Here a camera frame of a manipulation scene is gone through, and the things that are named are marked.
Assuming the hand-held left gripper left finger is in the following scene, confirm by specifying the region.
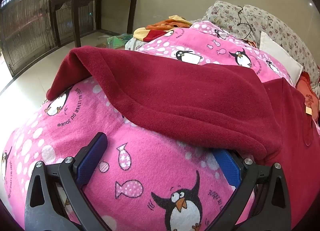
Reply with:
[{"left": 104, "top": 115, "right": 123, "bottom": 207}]
[{"left": 24, "top": 132, "right": 118, "bottom": 231}]

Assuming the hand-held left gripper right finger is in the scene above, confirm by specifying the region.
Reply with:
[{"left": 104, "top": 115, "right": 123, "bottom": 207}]
[{"left": 207, "top": 148, "right": 293, "bottom": 231}]

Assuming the maroon fleece garment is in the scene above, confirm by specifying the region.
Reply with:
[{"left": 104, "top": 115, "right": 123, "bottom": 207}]
[{"left": 46, "top": 46, "right": 320, "bottom": 231}]

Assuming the pink penguin print blanket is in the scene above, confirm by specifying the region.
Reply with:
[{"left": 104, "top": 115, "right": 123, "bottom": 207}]
[{"left": 0, "top": 21, "right": 300, "bottom": 231}]

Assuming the red cushion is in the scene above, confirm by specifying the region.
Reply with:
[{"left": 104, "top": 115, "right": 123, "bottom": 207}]
[{"left": 295, "top": 71, "right": 320, "bottom": 119}]

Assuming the green packet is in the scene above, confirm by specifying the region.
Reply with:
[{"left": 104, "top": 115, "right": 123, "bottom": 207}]
[{"left": 107, "top": 34, "right": 133, "bottom": 49}]

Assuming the white pillow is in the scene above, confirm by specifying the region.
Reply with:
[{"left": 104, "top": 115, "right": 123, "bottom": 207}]
[{"left": 259, "top": 31, "right": 304, "bottom": 84}]

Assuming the orange and yellow cloth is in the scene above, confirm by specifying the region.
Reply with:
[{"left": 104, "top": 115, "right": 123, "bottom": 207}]
[{"left": 132, "top": 15, "right": 193, "bottom": 41}]

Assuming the metal lattice door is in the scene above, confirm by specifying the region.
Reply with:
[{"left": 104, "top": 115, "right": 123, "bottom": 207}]
[{"left": 0, "top": 0, "right": 63, "bottom": 76}]

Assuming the black cable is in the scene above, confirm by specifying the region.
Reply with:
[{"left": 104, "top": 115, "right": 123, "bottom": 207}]
[{"left": 236, "top": 6, "right": 254, "bottom": 40}]

